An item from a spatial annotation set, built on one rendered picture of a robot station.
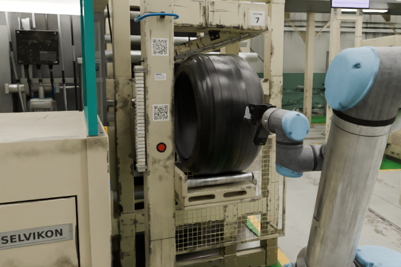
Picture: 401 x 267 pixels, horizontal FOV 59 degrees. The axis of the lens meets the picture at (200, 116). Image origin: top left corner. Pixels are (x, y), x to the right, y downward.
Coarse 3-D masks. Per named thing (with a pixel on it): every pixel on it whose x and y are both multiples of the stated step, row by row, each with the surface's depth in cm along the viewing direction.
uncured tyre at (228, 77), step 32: (192, 64) 158; (224, 64) 155; (192, 96) 199; (224, 96) 146; (256, 96) 151; (192, 128) 200; (224, 128) 146; (256, 128) 150; (192, 160) 160; (224, 160) 153
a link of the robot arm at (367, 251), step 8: (360, 248) 98; (368, 248) 99; (376, 248) 99; (384, 248) 99; (360, 256) 94; (368, 256) 94; (376, 256) 94; (384, 256) 95; (392, 256) 95; (400, 256) 95; (360, 264) 93; (368, 264) 91; (376, 264) 90; (384, 264) 91; (392, 264) 91; (400, 264) 91
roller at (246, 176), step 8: (200, 176) 162; (208, 176) 162; (216, 176) 163; (224, 176) 164; (232, 176) 165; (240, 176) 166; (248, 176) 168; (192, 184) 159; (200, 184) 160; (208, 184) 162; (216, 184) 164
